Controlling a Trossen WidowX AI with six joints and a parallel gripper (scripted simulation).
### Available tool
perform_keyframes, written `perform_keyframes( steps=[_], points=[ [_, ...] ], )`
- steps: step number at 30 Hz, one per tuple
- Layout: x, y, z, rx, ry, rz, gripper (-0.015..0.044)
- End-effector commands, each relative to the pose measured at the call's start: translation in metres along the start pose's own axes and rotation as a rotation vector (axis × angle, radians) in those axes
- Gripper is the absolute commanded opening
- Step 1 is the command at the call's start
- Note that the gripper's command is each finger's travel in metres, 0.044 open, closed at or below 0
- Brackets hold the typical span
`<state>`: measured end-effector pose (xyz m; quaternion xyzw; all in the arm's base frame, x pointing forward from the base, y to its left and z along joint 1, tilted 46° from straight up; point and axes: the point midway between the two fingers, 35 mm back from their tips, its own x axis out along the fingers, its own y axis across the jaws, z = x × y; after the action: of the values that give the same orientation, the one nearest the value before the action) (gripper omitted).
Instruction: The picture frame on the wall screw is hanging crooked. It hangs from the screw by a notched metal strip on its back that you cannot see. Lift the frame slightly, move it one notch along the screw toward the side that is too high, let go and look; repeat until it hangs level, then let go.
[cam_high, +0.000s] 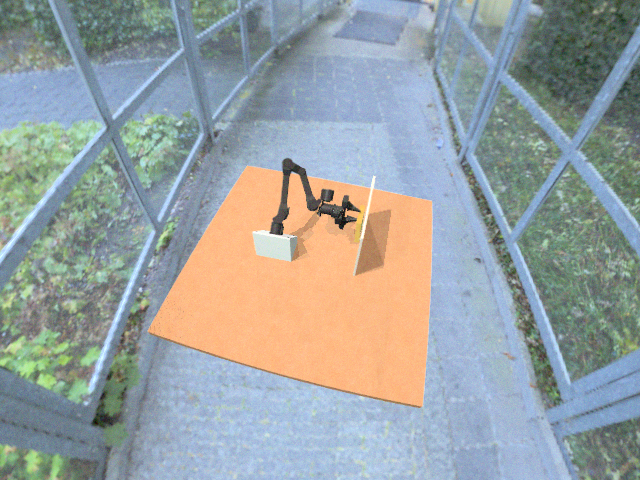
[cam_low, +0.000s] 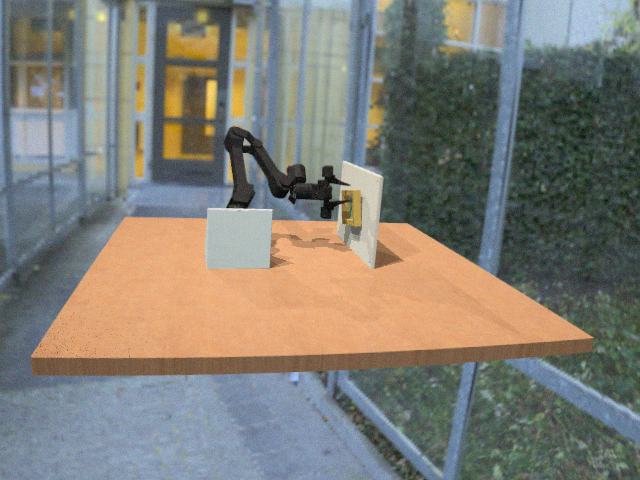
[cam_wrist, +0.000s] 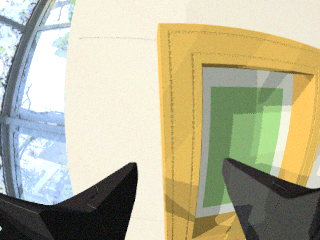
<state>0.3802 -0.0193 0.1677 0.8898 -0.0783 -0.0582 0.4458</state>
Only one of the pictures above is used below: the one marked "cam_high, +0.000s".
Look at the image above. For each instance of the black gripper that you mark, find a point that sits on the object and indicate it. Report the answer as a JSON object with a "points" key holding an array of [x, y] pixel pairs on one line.
{"points": [[345, 204]]}

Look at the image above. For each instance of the yellow picture frame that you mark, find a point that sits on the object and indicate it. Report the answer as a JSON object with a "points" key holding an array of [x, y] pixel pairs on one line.
{"points": [[359, 224]]}

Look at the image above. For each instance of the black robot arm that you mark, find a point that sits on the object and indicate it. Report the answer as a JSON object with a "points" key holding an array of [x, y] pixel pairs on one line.
{"points": [[276, 226]]}

